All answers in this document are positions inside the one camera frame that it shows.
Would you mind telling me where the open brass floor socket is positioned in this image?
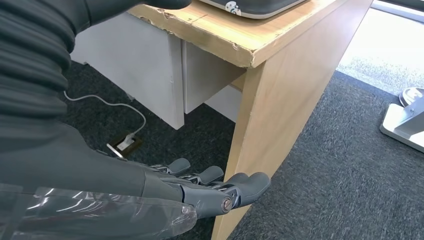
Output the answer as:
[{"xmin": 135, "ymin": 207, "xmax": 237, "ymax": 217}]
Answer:
[{"xmin": 106, "ymin": 132, "xmax": 144, "ymax": 159}]

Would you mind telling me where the clear plastic film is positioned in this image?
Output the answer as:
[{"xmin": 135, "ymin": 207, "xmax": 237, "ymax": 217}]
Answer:
[{"xmin": 0, "ymin": 183, "xmax": 199, "ymax": 240}]

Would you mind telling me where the white desk modesty panel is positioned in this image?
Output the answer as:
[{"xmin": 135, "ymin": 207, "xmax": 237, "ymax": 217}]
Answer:
[{"xmin": 70, "ymin": 13, "xmax": 248, "ymax": 131}]

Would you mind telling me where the wooden desk leg panel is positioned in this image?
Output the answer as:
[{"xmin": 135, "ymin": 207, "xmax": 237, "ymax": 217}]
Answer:
[{"xmin": 211, "ymin": 0, "xmax": 375, "ymax": 240}]

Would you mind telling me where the silver kiosk stand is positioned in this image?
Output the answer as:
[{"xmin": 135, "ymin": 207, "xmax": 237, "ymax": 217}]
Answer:
[{"xmin": 379, "ymin": 96, "xmax": 424, "ymax": 154}]

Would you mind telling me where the round white stand base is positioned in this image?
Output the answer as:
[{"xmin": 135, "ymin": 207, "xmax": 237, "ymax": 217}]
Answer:
[{"xmin": 398, "ymin": 87, "xmax": 424, "ymax": 108}]

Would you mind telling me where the white cable with plug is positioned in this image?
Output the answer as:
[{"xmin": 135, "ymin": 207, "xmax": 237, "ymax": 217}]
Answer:
[{"xmin": 63, "ymin": 91, "xmax": 147, "ymax": 151}]

